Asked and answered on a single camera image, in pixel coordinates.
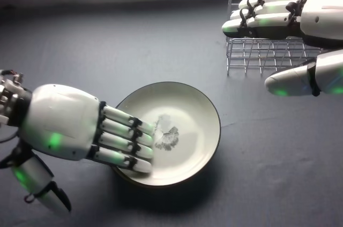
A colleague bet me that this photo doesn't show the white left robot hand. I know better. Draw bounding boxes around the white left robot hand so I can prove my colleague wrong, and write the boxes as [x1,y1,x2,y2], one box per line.
[8,84,155,214]

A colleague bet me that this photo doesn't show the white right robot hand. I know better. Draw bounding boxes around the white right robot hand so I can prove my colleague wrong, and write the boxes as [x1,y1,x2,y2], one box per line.
[221,0,343,97]

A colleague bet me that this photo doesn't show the cream plate with grey print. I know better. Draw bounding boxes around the cream plate with grey print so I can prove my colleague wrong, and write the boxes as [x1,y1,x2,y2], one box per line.
[115,81,222,186]

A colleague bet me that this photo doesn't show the metal wire rack shelf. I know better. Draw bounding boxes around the metal wire rack shelf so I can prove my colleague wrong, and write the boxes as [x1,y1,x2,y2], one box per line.
[226,0,343,77]

